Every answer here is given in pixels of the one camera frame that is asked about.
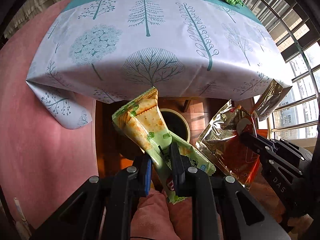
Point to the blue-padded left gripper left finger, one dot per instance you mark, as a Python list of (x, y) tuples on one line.
[(100, 208)]

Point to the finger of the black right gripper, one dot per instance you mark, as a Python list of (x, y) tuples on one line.
[(285, 149), (257, 146)]

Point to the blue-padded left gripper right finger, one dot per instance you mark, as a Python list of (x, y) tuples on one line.
[(221, 207)]

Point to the red gold snack bag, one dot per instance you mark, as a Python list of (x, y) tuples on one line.
[(228, 139)]

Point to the green cracker wrapper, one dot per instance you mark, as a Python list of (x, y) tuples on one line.
[(142, 121)]

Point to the round trash bin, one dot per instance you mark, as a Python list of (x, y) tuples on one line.
[(176, 123)]

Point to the pink trouser legs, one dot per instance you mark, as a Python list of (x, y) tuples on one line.
[(157, 219)]

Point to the pink bed sheet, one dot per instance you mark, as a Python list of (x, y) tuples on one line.
[(42, 163)]

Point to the window security grille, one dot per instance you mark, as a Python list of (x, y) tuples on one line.
[(294, 27)]

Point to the tree-patterned tablecloth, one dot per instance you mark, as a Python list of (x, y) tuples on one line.
[(113, 50)]

